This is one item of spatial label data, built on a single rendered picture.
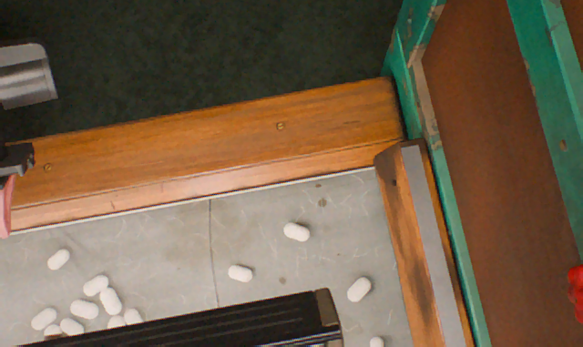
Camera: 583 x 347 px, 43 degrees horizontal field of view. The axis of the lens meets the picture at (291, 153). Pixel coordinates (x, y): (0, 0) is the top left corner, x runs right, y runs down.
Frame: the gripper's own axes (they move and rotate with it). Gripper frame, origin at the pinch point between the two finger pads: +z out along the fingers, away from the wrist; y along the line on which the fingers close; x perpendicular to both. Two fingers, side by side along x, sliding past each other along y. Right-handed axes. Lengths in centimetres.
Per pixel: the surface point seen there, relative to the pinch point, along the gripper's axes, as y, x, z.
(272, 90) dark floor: 38, 93, 22
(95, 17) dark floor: -3, 111, 1
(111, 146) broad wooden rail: 11.7, 14.0, -2.6
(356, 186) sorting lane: 43.3, 8.7, 6.6
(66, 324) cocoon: 3.5, 0.4, 15.0
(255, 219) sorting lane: 29.1, 7.5, 8.5
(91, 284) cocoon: 7.1, 3.1, 11.4
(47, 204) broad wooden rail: 2.5, 10.1, 2.6
